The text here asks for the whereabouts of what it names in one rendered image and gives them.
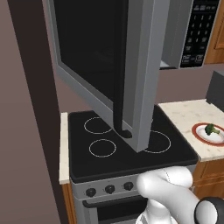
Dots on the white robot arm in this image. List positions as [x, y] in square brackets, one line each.
[169, 192]

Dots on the grey microwave door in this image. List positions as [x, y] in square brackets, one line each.
[116, 58]

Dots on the green broccoli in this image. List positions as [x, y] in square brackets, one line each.
[210, 129]

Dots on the grey microwave oven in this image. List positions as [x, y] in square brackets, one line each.
[189, 32]

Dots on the black glass hob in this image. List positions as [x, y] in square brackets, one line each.
[122, 151]

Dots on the black oven knob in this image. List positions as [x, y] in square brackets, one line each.
[128, 186]
[91, 192]
[110, 189]

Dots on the dark brown tall panel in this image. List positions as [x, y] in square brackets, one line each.
[35, 102]

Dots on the red rimmed white plate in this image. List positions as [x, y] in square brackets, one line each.
[204, 134]

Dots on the narrow wooden base cupboard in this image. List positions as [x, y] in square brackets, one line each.
[69, 204]

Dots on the dark grey appliance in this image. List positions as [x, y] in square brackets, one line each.
[216, 90]

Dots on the wooden wall cupboard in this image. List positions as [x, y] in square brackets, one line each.
[216, 38]

